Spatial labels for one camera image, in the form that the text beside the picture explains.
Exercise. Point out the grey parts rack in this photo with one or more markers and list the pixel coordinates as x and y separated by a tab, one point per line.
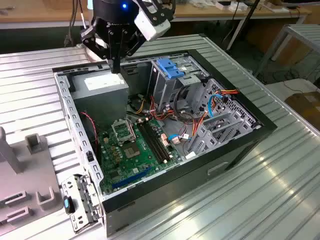
25	175

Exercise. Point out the white board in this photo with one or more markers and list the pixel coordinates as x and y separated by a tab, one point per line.
277	90

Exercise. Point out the black RAM slot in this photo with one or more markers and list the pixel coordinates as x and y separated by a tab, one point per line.
153	142
160	142
157	142
149	142

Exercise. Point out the white box black lid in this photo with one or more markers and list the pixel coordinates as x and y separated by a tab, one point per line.
222	6

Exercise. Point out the metal frame table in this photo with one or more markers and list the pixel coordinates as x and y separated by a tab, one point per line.
300	31

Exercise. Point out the grey power supply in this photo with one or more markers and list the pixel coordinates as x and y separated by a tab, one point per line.
100	100

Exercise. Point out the black slanted pole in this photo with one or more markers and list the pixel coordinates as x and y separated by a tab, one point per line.
246	20

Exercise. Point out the silver slot bracket panel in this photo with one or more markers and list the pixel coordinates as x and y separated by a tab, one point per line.
75	222

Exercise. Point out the black PC case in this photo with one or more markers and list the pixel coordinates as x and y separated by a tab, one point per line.
175	180

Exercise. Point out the flat brown cardboard box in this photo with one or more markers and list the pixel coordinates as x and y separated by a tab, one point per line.
307	107

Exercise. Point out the green motherboard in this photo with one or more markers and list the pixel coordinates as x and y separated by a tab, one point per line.
140	165

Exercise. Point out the blue expansion slot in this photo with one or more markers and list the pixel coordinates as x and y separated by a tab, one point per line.
132	178

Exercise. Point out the wooden desk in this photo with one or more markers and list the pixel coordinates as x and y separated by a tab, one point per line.
37	12

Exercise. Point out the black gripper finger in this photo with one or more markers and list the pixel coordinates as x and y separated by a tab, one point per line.
113	50
119	50

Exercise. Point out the black clip with blue mark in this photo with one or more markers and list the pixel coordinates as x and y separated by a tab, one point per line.
70	206

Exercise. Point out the CPU socket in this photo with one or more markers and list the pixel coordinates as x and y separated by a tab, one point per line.
131	150

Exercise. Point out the grey perforated drive cage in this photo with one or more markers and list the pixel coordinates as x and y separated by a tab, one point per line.
190	81

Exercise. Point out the grey metal disk bay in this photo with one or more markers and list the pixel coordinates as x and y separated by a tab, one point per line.
201	140

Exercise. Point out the blue plastic drive carrier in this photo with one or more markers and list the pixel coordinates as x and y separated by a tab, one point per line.
172	71

